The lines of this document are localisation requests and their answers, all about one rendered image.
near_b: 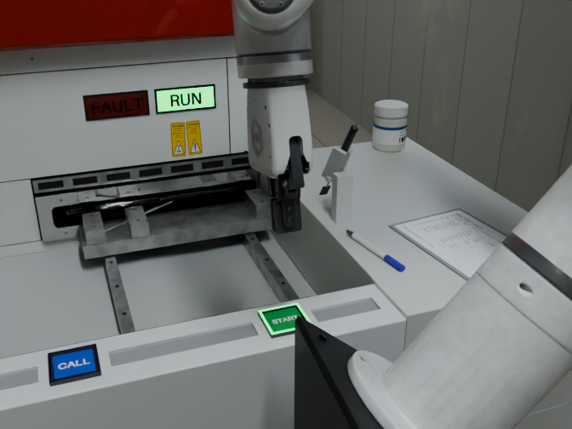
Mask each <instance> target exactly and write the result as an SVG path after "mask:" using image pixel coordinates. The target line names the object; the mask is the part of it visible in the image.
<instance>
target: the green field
mask: <svg viewBox="0 0 572 429"><path fill-rule="evenodd" d="M210 106H215V104H214V87H213V86H212V87H201V88H192V89H174V90H164V91H157V108H158V111H159V112H166V111H175V110H184V109H192V108H201V107H210Z"/></svg>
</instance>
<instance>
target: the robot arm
mask: <svg viewBox="0 0 572 429"><path fill-rule="evenodd" d="M314 1H315V0H232V18H233V27H234V37H235V47H236V55H239V56H237V75H238V78H247V79H248V82H247V83H243V88H244V89H248V91H247V130H248V149H249V165H250V166H251V168H252V169H254V170H256V171H258V172H260V173H261V174H263V175H265V176H266V177H267V184H268V191H269V196H270V197H274V198H270V206H271V217H272V230H273V231H275V232H276V233H277V234H282V233H287V232H297V231H300V230H301V228H302V224H301V211H300V189H301V188H302V187H304V186H305V181H304V175H303V174H308V173H309V172H310V171H311V170H312V133H311V125H310V117H309V110H308V104H307V98H306V88H305V84H308V83H310V78H304V74H310V73H313V64H312V38H311V23H310V9H309V7H310V6H311V5H312V3H313V2H314ZM306 50H308V51H306ZM503 244H504V245H505V246H504V245H503ZM531 267H532V268H531ZM571 369H572V164H571V165H570V166H569V167H568V169H567V170H566V171H565V172H564V173H563V174H562V175H561V176H560V177H559V179H558V180H557V181H556V182H555V183H554V184H553V185H552V187H551V188H550V189H549V190H548V191H547V193H546V194H545V195H544V196H543V197H542V198H541V200H540V201H539V202H538V203H537V204H536V205H535V206H534V207H533V208H532V209H531V210H530V211H529V212H528V213H527V214H526V216H525V217H524V218H523V219H522V220H521V221H520V222H519V223H518V225H517V226H516V227H515V228H514V229H513V230H512V231H511V232H510V234H509V235H508V236H507V237H506V238H505V239H504V240H503V242H502V243H501V244H500V245H499V246H498V247H497V248H496V249H495V251H494V252H493V253H492V254H491V255H490V256H489V257H488V259H487V260H486V261H485V262H484V263H483V264H482V265H481V266H480V267H479V268H478V269H477V270H476V271H475V272H474V273H473V275H472V276H471V277H470V278H469V279H468V280H467V281H466V283H465V284H464V285H463V286H462V287H461V288H460V289H459V291H458V292H457V293H456V294H455V295H454V296H453V297H452V298H451V300H450V301H449V302H448V303H447V304H446V305H445V306H444V308H443V309H442V310H441V311H440V312H439V313H438V314H437V316H436V317H435V318H434V319H433V320H432V321H431V322H430V323H429V324H428V325H427V326H426V327H425V328H424V329H423V330H422V332H421V333H420V334H419V335H418V336H417V337H416V338H415V340H414V341H413V342H412V343H411V344H410V345H409V346H408V347H407V349H406V350H405V351H404V352H403V353H402V354H401V355H400V357H399V358H398V359H397V360H396V361H395V362H394V363H391V362H390V361H388V360H386V359H385V358H383V357H381V356H379V355H377V354H374V353H372V352H367V351H363V350H362V351H356V352H355V353H354V354H353V355H352V356H351V357H350V359H349V360H348V361H347V371H348V374H349V377H350V379H351V382H352V384H353V386H354V388H355V390H356V391H357V394H358V396H359V397H360V398H361V399H362V401H363V403H364V404H365V406H366V407H367V409H368V410H369V412H370V413H371V414H372V415H373V416H374V417H375V419H376V420H377V421H378V422H379V424H380V425H381V426H382V427H383V428H384V429H514V428H515V427H516V426H517V425H518V424H519V423H520V422H521V421H522V420H523V419H524V418H525V417H526V416H527V415H528V413H529V412H530V411H531V410H532V409H533V408H534V407H535V406H536V405H537V404H538V403H539V402H540V401H541V400H542V399H543V398H544V397H545V396H546V395H547V394H548V392H549V391H551V389H553V387H554V386H555V385H557V383H558V382H559V381H560V380H561V379H562V378H563V377H564V376H565V375H566V374H568V372H569V371H570V370H571Z"/></svg>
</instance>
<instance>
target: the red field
mask: <svg viewBox="0 0 572 429"><path fill-rule="evenodd" d="M85 100H86V106H87V113H88V119H90V118H99V117H115V116H124V115H133V114H141V113H148V112H147V103H146V93H136V94H118V95H108V96H99V97H89V98H85Z"/></svg>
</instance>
